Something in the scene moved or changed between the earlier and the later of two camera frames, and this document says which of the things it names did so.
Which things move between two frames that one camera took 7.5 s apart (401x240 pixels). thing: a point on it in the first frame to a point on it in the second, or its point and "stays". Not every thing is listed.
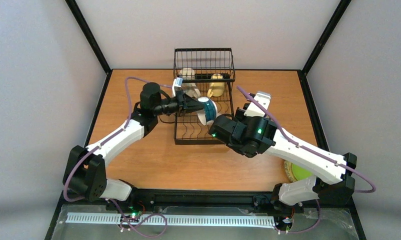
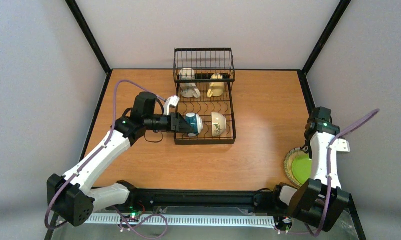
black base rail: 147,197 stays
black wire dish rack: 200,72 stays
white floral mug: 188,75 stays
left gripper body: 181,103 to 173,122
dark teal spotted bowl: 210,111 to 196,122
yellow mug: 216,89 stays
